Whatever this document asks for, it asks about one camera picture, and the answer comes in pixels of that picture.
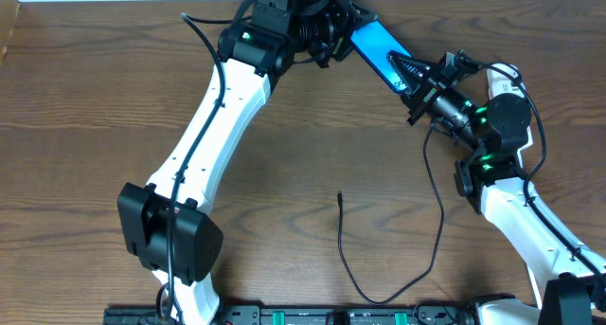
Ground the white power strip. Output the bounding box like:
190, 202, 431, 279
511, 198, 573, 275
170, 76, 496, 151
485, 62, 536, 151

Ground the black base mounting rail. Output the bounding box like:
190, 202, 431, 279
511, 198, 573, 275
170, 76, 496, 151
102, 303, 474, 325

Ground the black USB charging cable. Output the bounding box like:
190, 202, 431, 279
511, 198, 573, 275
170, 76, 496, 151
336, 120, 446, 307

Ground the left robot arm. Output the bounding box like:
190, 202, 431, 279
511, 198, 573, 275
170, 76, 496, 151
117, 0, 376, 324

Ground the blue Galaxy smartphone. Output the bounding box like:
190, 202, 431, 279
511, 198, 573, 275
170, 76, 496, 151
350, 21, 410, 94

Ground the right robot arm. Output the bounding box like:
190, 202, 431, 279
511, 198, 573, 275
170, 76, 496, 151
386, 51, 605, 324

